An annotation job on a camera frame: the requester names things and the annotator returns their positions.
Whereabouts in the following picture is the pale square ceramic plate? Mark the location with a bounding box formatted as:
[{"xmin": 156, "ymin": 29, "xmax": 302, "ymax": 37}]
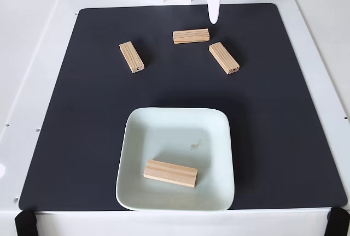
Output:
[{"xmin": 115, "ymin": 107, "xmax": 235, "ymax": 211}]

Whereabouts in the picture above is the black rubber mat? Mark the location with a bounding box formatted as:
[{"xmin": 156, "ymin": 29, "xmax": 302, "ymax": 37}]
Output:
[{"xmin": 18, "ymin": 3, "xmax": 348, "ymax": 211}]

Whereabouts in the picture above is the striped grain wooden block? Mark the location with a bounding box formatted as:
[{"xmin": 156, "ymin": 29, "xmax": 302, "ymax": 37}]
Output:
[{"xmin": 208, "ymin": 42, "xmax": 241, "ymax": 75}]

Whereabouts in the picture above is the smooth light wooden block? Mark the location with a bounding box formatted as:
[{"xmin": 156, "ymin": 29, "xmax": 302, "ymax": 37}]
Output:
[{"xmin": 143, "ymin": 159, "xmax": 198, "ymax": 188}]

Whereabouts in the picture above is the wooden block with dark lines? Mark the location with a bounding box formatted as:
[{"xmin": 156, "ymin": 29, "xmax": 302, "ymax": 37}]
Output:
[{"xmin": 173, "ymin": 28, "xmax": 211, "ymax": 45}]

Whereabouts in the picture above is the striped block with knot end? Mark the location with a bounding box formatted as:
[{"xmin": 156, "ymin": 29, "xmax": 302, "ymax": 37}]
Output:
[{"xmin": 119, "ymin": 40, "xmax": 145, "ymax": 74}]

